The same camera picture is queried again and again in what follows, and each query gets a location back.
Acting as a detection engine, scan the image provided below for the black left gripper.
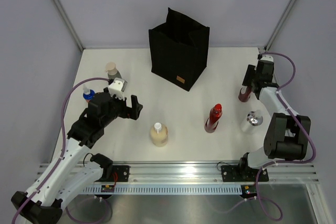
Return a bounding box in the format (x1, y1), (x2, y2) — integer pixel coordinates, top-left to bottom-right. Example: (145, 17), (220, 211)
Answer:
(101, 92), (142, 127)

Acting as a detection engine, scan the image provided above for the pink bottle red cap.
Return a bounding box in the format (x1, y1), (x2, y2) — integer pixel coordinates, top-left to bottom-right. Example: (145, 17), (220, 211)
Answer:
(238, 86), (251, 103)

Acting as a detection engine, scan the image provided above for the cream bottle white pump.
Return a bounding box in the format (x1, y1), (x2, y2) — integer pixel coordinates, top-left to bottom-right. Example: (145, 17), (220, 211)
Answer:
(150, 122), (168, 147)

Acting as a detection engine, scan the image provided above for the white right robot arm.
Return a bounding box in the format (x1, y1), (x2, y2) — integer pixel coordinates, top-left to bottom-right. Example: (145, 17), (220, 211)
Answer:
(236, 55), (311, 182)

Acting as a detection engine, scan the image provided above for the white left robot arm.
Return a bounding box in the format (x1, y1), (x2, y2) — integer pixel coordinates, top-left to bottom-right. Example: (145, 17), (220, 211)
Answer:
(11, 91), (143, 223)

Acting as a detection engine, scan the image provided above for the black canvas bag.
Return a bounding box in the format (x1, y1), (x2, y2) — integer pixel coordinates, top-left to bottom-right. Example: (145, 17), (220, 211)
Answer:
(149, 8), (210, 91)

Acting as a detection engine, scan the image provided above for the white bottle chrome cap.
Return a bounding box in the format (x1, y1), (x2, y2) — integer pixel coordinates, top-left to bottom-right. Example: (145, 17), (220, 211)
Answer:
(240, 110), (264, 134)

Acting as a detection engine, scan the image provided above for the grey bottle beige cap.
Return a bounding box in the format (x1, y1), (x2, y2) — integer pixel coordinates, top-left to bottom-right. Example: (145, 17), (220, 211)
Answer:
(105, 62), (122, 84)

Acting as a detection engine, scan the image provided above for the orange bottle blue cap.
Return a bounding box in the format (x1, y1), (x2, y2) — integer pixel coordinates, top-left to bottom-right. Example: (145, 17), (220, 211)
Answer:
(82, 84), (96, 103)

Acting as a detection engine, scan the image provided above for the red tall bottle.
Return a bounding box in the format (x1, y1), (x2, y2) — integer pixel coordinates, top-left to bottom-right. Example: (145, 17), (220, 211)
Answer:
(204, 103), (223, 133)

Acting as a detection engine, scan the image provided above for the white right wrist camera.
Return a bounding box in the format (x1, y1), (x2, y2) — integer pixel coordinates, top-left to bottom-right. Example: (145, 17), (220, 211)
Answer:
(258, 54), (274, 62)

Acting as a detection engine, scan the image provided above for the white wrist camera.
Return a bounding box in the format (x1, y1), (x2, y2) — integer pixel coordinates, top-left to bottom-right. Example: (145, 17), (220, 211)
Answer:
(258, 54), (274, 62)
(108, 78), (128, 101)

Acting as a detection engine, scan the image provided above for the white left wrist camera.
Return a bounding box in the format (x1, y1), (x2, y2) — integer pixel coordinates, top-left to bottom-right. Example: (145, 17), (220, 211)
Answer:
(108, 78), (128, 101)

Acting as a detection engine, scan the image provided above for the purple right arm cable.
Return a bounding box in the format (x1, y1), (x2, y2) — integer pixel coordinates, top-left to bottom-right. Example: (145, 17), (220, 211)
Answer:
(209, 52), (317, 221)

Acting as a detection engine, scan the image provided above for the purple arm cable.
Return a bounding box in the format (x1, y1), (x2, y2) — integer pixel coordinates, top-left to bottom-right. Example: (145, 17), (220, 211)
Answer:
(12, 77), (113, 224)
(209, 52), (317, 221)

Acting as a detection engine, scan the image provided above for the aluminium frame post right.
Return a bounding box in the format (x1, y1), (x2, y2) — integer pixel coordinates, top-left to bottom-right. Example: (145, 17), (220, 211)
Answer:
(263, 0), (297, 51)

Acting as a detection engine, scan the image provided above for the aluminium frame post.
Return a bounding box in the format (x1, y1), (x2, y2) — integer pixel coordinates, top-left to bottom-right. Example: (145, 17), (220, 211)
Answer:
(51, 0), (85, 52)
(263, 0), (297, 51)

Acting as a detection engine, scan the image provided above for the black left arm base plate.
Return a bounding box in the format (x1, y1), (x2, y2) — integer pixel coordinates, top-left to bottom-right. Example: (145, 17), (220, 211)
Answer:
(96, 165), (130, 183)

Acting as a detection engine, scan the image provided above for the aluminium rail front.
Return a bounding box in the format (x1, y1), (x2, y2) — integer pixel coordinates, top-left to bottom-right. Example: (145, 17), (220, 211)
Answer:
(34, 163), (320, 184)

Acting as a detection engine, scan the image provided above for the white slotted cable duct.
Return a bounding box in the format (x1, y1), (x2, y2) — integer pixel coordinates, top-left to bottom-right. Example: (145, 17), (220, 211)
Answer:
(80, 184), (242, 195)

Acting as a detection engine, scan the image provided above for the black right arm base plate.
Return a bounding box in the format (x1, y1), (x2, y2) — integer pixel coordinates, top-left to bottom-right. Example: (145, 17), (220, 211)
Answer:
(220, 165), (258, 182)

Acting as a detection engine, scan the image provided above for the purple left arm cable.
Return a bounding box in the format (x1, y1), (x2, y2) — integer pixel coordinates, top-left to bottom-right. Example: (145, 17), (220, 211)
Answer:
(12, 77), (113, 224)

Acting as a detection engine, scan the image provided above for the aluminium frame post left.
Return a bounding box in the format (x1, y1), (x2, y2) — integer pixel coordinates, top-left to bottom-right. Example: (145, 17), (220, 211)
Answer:
(51, 0), (85, 52)

